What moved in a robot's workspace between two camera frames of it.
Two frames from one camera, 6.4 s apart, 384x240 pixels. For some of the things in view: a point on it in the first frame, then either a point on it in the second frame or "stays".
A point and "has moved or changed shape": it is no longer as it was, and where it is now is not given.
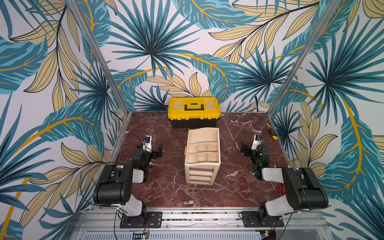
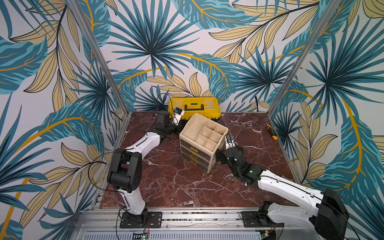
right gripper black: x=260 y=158 → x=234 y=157
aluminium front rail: x=310 y=224 stays
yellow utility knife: x=274 y=136 stays
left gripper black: x=154 y=153 → x=180 y=129
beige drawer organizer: x=202 y=155 has moved or changed shape
